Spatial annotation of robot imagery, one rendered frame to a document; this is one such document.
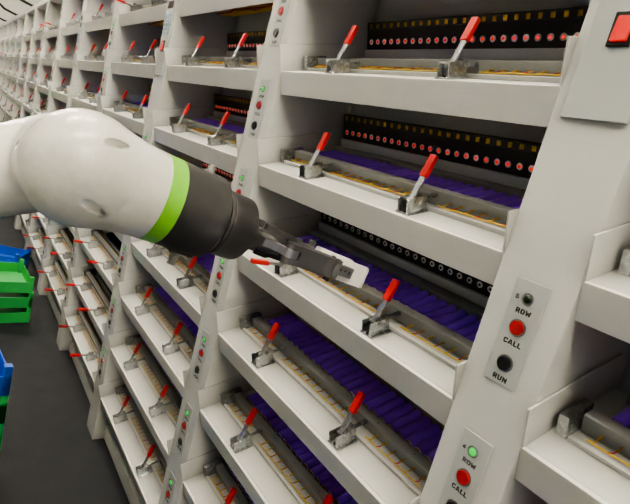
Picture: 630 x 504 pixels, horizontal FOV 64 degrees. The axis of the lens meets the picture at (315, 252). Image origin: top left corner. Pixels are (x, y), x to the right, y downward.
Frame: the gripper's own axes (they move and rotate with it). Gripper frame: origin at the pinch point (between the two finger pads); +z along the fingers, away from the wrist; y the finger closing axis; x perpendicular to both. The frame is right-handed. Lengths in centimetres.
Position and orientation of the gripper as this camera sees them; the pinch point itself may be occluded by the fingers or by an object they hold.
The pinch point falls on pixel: (339, 267)
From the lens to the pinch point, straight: 69.2
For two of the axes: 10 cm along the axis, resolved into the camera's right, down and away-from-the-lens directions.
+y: 5.6, 3.0, -7.7
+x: 4.1, -9.1, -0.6
